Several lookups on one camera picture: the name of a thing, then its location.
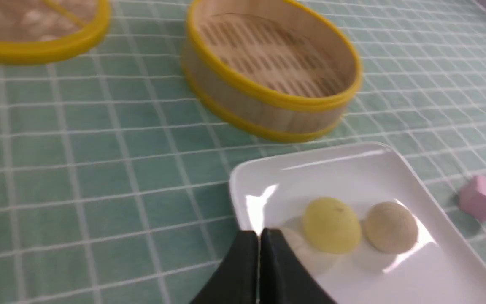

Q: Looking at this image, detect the yellow-rimmed bamboo steamer lid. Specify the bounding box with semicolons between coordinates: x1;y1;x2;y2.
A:
0;0;111;65

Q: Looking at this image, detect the pink cube block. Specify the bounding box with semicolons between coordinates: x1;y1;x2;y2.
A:
459;175;486;223

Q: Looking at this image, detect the yellow-rimmed bamboo steamer basket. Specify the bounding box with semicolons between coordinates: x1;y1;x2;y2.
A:
181;0;363;142

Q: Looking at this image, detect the cream ridged steamed bun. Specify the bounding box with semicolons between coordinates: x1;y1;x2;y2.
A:
362;201;419;255

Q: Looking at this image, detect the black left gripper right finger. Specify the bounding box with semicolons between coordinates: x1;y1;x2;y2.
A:
260;228;336;304

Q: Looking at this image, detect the white square plate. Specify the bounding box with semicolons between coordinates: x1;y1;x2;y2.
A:
229;142;486;304

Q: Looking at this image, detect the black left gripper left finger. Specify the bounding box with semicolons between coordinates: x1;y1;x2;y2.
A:
191;230;259;304

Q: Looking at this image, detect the green checkered tablecloth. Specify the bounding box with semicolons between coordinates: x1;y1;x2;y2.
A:
0;0;486;304

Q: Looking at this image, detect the yellow steamed bun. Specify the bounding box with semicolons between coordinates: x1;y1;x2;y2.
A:
301;197;362;255

